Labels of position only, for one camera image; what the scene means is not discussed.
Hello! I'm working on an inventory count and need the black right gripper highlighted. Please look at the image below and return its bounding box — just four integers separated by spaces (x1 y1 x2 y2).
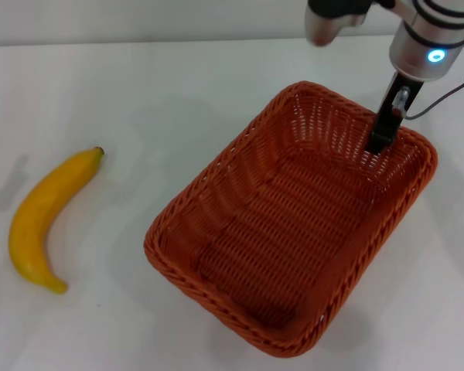
364 70 425 155

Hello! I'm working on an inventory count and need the orange woven plastic basket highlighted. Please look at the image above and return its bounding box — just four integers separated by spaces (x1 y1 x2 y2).
143 80 438 357

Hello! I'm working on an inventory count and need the yellow banana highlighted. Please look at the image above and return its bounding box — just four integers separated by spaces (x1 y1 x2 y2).
8 146 105 295

